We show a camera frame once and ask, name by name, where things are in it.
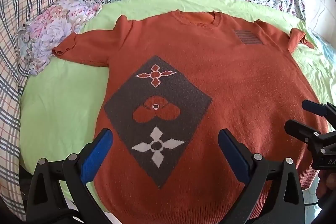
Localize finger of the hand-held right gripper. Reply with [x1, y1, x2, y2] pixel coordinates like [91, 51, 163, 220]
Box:
[302, 99, 336, 117]
[285, 119, 336, 147]

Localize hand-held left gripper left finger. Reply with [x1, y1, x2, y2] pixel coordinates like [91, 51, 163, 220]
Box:
[26, 128, 114, 224]

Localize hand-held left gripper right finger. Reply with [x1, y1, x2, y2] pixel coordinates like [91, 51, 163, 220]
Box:
[218, 128, 305, 224]

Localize orange knit sweater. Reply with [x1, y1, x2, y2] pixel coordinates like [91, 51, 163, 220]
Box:
[52, 10, 330, 224]

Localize person's right hand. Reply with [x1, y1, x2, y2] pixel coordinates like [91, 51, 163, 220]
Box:
[316, 168, 336, 201]

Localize light green bed sheet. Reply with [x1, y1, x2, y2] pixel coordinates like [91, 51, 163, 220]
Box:
[19, 0, 336, 215]

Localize light blue cloth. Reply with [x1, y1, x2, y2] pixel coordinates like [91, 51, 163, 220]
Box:
[309, 31, 336, 68]

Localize plaid blanket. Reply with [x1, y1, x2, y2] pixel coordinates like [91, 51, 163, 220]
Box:
[0, 0, 82, 214]

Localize thin wall cable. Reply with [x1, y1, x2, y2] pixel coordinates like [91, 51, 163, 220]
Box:
[308, 0, 329, 31]

